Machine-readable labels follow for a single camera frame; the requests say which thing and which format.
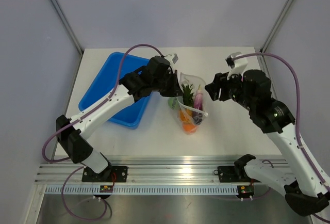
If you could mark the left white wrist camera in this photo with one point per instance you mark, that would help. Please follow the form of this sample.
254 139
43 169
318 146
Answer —
172 58

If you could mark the aluminium rail frame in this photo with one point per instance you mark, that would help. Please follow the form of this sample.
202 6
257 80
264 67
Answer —
149 170

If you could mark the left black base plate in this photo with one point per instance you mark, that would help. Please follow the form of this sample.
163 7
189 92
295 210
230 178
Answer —
115 173

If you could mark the clear zip top bag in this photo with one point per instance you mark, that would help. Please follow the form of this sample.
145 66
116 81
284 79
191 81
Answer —
195 81

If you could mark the white slotted cable duct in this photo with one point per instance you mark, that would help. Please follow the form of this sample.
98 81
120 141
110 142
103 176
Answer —
199 190

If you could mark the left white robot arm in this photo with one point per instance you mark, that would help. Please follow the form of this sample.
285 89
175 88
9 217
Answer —
72 133

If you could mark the blue plastic bin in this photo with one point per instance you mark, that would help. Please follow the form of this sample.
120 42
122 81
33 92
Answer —
131 116

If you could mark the small circuit board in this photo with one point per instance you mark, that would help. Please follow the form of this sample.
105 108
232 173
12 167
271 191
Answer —
245 191
106 189

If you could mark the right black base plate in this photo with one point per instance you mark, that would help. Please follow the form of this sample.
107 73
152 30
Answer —
227 174

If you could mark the left small circuit board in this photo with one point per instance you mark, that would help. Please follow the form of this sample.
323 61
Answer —
106 189

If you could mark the green toy ball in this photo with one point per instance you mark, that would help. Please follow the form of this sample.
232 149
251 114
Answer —
173 103

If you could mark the orange toy fruit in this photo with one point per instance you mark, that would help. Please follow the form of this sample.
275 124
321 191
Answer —
189 128

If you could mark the right small circuit board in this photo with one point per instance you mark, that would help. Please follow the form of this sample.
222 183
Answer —
245 191

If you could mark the dark purple toy eggplant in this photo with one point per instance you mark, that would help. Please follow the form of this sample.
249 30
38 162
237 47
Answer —
197 114

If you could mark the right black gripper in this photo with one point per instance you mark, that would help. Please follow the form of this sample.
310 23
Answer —
213 88

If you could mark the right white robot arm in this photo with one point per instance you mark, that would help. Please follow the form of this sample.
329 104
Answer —
305 190

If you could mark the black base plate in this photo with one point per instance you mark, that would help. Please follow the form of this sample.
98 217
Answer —
115 173
227 174

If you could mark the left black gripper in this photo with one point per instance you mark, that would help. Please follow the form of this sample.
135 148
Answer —
175 90

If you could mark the toy pineapple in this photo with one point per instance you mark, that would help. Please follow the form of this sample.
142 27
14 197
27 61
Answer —
188 99

